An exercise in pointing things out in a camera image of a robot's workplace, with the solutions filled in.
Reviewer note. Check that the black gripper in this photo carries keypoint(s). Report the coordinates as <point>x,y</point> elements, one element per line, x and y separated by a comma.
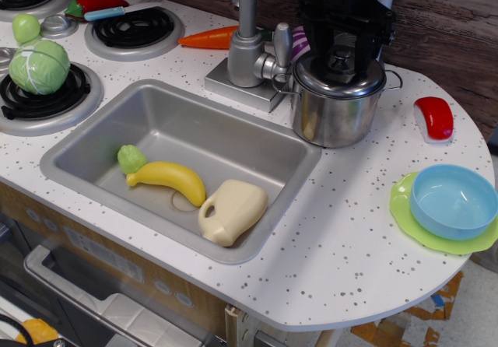
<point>369,20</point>

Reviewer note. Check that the steel pot lid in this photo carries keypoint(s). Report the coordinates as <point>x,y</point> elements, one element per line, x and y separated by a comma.
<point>334,74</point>

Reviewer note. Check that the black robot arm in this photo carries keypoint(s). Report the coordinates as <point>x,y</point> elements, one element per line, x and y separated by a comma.
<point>369,20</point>

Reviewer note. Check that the steel pot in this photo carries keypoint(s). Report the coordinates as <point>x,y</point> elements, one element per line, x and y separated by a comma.
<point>331,122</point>

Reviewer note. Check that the silver tin can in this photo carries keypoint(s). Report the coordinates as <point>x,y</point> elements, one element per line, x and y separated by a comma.
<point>345,42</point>

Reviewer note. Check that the purple toy onion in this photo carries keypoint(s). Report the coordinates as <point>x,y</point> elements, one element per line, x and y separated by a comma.
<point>300,43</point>

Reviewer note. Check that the grey toy faucet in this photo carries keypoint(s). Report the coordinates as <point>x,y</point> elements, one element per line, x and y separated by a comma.
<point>251,75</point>

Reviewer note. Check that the red white toy sushi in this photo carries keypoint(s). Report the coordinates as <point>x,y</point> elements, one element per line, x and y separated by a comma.
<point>434,118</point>

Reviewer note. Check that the orange toy carrot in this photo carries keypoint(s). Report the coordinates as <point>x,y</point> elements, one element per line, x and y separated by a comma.
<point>216,39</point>

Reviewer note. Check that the green plastic plate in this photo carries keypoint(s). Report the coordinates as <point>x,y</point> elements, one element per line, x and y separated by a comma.
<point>400,209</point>

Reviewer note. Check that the blue plastic bowl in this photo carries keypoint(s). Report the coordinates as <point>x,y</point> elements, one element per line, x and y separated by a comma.
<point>452,202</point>

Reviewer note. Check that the cream toy jug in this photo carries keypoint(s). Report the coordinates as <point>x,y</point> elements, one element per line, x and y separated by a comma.
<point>230,211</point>

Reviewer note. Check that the back right stove burner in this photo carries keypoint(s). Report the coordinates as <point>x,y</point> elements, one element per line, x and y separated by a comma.
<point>137,36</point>

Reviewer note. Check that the yellow toy banana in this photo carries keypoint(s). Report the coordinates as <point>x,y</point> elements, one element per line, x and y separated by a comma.
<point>171,175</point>

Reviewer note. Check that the small green toy lettuce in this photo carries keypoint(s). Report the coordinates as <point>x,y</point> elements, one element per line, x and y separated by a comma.
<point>131,159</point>

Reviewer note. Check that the red toy pepper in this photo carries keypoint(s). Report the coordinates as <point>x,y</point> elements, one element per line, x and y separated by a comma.
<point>78,8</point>

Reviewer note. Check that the grey stove knob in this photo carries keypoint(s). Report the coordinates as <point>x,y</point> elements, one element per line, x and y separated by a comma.
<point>58,26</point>

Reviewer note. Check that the green toy cabbage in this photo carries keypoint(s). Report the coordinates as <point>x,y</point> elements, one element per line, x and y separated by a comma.
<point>40,68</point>

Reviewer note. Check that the light green toy pear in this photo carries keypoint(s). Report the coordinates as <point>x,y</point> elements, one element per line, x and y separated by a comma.
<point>26,28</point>

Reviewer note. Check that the yellow toy object below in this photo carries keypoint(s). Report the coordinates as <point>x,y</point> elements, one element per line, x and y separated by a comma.
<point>40,331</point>

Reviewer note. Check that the blue handled toy knife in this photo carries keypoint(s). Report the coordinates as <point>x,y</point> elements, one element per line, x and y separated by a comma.
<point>118,11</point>

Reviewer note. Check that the grey oven door handle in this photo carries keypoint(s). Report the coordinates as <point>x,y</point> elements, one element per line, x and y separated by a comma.
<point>112,302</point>

